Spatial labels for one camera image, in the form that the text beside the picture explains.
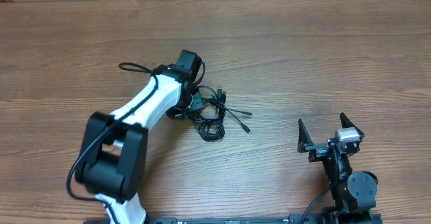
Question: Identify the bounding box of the black mounting rail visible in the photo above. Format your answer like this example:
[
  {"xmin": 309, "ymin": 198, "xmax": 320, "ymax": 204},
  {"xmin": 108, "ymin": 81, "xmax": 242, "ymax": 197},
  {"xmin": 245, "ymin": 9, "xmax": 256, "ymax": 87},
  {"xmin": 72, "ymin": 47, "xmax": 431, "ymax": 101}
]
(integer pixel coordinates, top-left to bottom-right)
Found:
[{"xmin": 83, "ymin": 213, "xmax": 383, "ymax": 224}]

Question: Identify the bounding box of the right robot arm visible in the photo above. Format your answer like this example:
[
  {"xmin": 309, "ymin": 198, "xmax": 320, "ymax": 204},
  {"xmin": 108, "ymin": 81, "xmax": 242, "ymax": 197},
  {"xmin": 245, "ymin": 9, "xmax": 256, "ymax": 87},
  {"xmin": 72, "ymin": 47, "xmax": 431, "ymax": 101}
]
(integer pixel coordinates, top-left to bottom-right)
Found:
[{"xmin": 298, "ymin": 112, "xmax": 383, "ymax": 224}]

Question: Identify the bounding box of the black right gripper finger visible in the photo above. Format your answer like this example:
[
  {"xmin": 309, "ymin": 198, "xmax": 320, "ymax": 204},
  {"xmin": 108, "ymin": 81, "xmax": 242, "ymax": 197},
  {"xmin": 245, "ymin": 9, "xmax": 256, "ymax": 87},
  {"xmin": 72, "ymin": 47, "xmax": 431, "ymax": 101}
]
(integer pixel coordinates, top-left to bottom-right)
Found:
[
  {"xmin": 297, "ymin": 118, "xmax": 314, "ymax": 153},
  {"xmin": 339, "ymin": 112, "xmax": 363, "ymax": 137}
]

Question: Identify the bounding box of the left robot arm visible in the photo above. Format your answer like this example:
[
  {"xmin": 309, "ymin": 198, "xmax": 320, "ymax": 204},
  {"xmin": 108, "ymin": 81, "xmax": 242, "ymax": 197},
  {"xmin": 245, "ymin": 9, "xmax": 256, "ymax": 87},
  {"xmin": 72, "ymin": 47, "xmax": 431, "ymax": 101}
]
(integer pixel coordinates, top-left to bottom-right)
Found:
[{"xmin": 66, "ymin": 50, "xmax": 205, "ymax": 223}]

